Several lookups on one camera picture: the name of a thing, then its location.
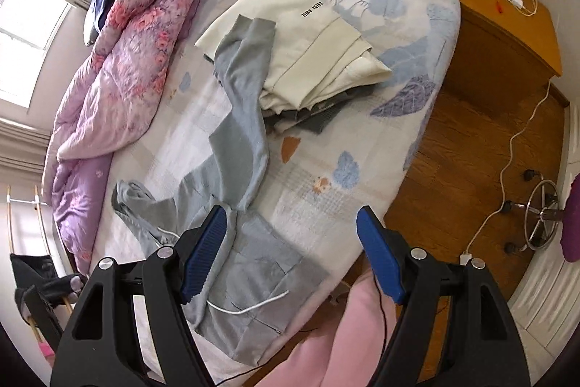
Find grey hooded sweatshirt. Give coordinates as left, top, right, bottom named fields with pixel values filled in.
left=111, top=16, right=328, bottom=365

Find wooden clothes rack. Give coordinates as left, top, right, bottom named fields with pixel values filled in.
left=1, top=183, right=73, bottom=349

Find dark patterned folded clothes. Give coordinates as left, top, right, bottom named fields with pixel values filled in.
left=262, top=85, right=374, bottom=135

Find black garment on rack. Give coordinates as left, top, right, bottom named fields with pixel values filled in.
left=10, top=254, right=87, bottom=318

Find pink trousers leg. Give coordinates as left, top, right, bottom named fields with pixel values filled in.
left=258, top=268, right=396, bottom=387

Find chrome chair base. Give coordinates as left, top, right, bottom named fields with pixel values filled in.
left=500, top=169, right=564, bottom=254

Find floral bed sheet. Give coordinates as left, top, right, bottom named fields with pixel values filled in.
left=108, top=0, right=460, bottom=355

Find purple floral quilt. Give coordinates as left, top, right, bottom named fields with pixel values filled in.
left=42, top=0, right=200, bottom=275

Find wooden nightstand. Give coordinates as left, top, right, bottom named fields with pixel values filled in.
left=443, top=0, right=562, bottom=118

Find cream folded garment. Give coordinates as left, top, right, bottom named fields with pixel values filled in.
left=196, top=0, right=391, bottom=114

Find window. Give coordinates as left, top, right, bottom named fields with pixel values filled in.
left=0, top=0, right=71, bottom=108

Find white power cable on floor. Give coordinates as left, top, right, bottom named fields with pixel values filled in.
left=459, top=78, right=555, bottom=266

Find white charger with cable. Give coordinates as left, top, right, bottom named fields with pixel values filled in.
left=507, top=0, right=539, bottom=17

